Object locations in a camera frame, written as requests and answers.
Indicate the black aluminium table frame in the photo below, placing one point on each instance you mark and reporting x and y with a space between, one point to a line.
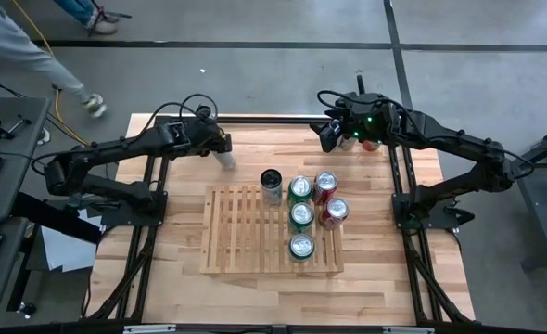
278 119

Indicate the silver metal bracket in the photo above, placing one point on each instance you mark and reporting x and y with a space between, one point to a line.
148 329
408 330

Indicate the white and pink soda can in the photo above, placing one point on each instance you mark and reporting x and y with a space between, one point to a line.
371 146

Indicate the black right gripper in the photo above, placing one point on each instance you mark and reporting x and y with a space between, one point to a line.
366 113

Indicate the white paper sheets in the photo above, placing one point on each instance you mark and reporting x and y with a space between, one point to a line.
65 250

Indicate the dark metal side table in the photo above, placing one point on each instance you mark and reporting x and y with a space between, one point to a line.
538 218

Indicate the black diagonal bar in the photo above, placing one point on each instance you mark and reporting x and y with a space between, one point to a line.
46 215

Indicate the grey side desk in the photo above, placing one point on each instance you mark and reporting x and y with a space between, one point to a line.
9 185

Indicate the black tripod stand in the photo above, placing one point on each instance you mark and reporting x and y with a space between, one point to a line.
120 15

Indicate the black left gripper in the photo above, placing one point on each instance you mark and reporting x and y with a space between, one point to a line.
201 139

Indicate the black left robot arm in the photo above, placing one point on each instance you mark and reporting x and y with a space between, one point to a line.
116 147

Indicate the green Sprite can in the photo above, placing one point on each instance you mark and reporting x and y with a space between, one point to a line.
301 246
300 186
301 213

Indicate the red soda can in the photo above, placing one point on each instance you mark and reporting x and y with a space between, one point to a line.
336 209
325 182

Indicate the wooden slatted shelf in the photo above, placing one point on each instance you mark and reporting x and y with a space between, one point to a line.
273 265

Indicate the black desk leg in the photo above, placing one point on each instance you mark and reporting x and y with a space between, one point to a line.
21 278

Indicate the black caster wheel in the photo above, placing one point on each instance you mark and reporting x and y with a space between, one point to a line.
27 309

